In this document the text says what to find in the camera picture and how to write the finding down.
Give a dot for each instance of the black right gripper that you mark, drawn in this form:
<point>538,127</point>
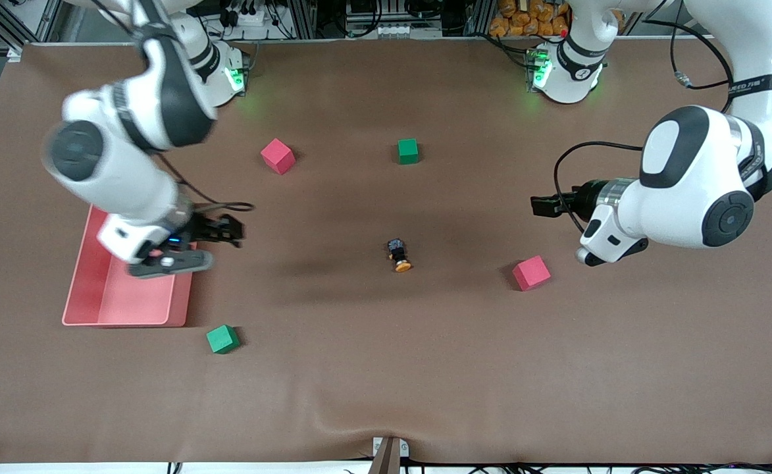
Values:
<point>209,228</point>

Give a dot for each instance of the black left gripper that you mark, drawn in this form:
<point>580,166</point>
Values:
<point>585,197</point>

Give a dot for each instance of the orange capped black button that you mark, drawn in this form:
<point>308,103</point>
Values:
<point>399,253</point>

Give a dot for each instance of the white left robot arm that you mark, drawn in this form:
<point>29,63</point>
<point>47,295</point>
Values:
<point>688,184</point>

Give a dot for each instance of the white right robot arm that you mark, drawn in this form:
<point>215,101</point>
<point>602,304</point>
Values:
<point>116,164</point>

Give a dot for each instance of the pink foam cube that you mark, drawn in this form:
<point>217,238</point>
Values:
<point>277,157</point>
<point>530,273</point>

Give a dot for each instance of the green foam cube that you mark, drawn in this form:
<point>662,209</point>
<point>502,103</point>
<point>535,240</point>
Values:
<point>408,151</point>
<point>222,339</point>

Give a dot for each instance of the pink plastic tray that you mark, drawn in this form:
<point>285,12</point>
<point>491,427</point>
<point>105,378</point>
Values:
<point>129,303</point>

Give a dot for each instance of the pile of orange objects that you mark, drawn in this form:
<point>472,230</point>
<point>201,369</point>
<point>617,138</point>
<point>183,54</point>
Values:
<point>524,20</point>

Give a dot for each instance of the brown table cloth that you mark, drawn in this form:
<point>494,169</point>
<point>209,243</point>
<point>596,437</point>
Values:
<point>386,368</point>

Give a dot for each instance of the white power strip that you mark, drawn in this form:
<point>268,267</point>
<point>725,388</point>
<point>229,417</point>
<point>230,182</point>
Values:
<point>247,18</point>

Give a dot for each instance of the white connector row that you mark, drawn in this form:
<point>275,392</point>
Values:
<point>392,30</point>

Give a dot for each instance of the black electronics box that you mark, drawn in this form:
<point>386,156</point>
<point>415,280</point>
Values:
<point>372,10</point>

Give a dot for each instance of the aluminium frame post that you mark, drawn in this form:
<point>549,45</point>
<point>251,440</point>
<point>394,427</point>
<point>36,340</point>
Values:
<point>303,16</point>
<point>478,16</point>

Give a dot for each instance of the aluminium corner frame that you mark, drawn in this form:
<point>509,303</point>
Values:
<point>14,52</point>

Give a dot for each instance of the grey camera post bracket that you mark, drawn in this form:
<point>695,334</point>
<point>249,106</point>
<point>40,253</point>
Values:
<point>389,454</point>

